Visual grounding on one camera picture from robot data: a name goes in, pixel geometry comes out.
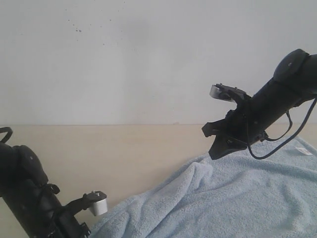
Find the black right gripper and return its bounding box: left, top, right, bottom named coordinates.
left=202, top=96, right=269, bottom=159

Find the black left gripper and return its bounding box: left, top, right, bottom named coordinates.
left=47, top=208, right=91, bottom=238

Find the light blue fluffy towel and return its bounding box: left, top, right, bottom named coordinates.
left=91, top=138, right=317, bottom=238

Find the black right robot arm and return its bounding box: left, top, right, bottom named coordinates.
left=202, top=49, right=317, bottom=160

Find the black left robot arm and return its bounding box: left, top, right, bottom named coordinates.
left=0, top=143, right=90, bottom=238

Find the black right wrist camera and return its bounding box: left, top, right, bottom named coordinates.
left=210, top=84, right=250, bottom=103

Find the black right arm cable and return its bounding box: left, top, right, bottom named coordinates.
left=246, top=98, right=317, bottom=160

